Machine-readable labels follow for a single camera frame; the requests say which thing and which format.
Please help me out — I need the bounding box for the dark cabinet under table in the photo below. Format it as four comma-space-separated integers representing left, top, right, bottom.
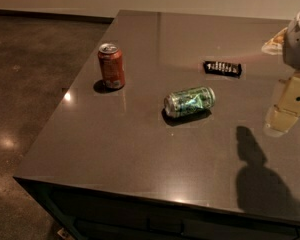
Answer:
15, 176, 300, 240

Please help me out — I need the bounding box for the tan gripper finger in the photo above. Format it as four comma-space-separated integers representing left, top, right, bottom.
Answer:
263, 106, 298, 137

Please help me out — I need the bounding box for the green soda can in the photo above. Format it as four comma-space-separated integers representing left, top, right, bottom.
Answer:
164, 87, 216, 118

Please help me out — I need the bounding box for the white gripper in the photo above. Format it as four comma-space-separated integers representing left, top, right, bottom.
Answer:
277, 10, 300, 117

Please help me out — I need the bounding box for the red soda can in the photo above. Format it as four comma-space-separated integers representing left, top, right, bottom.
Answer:
98, 43, 125, 89

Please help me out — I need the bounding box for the clear plastic bag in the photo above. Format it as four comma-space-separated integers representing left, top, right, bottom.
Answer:
261, 27, 287, 55

